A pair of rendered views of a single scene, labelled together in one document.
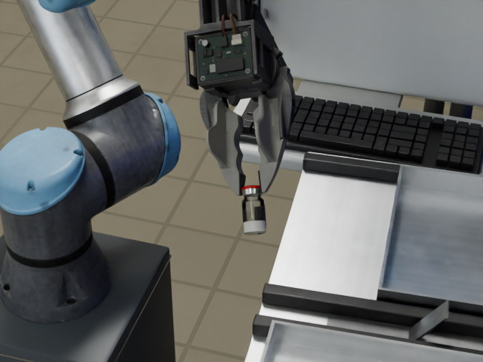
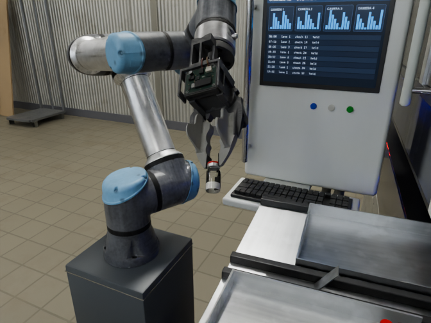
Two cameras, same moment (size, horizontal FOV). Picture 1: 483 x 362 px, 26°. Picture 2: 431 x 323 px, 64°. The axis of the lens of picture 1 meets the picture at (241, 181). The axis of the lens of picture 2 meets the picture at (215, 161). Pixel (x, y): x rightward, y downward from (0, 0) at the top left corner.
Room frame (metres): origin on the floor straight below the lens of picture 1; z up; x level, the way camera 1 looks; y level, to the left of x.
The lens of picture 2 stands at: (0.31, -0.08, 1.38)
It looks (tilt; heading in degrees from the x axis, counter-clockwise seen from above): 22 degrees down; 8
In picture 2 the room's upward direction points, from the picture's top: straight up
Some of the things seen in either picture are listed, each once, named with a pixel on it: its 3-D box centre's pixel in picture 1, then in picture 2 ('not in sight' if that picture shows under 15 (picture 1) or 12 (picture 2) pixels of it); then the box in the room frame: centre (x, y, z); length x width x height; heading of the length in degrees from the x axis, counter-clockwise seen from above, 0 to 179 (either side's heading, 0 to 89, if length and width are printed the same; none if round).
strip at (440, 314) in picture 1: (386, 317); (300, 273); (0.89, -0.17, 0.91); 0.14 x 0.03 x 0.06; 78
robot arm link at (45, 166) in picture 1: (47, 189); (129, 197); (1.07, 0.25, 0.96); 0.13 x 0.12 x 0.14; 135
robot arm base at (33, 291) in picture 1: (52, 258); (130, 235); (1.07, 0.26, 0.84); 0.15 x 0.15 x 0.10
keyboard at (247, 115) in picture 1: (360, 131); (290, 196); (1.41, -0.19, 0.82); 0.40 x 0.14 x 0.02; 74
